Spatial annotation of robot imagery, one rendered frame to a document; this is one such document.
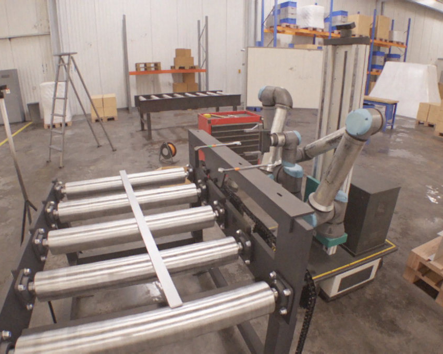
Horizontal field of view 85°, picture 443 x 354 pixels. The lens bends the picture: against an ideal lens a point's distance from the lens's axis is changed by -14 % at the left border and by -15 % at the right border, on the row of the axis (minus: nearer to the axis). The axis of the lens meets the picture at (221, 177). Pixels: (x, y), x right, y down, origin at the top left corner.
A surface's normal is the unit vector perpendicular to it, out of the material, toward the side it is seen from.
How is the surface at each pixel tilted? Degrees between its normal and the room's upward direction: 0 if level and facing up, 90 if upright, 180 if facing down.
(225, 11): 90
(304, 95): 90
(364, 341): 0
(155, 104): 90
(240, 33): 90
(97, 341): 36
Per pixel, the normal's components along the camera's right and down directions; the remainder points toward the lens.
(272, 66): -0.07, 0.38
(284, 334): 0.36, 0.36
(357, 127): -0.84, 0.09
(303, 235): -0.94, 0.14
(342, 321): 0.00, -0.92
